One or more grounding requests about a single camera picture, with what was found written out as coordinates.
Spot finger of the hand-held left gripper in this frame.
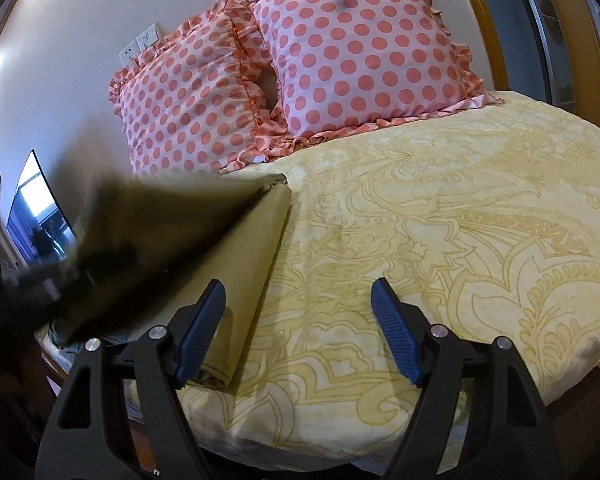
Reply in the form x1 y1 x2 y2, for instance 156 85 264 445
45 242 136 306

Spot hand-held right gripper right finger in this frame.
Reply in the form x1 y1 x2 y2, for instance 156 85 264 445
370 277 564 480

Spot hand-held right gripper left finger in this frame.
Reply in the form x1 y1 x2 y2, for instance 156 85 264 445
34 279 227 480

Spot olive khaki pants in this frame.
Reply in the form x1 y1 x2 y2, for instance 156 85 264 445
45 172 293 391

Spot yellow patterned blanket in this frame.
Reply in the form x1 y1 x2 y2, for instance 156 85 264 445
35 91 600 463

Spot flat television screen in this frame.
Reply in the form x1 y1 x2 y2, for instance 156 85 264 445
6 149 78 267

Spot pink polka dot pillow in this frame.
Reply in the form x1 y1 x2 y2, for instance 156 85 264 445
250 0 503 151
108 0 291 177

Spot white wall socket panel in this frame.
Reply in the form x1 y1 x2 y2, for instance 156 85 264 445
118 22 160 68

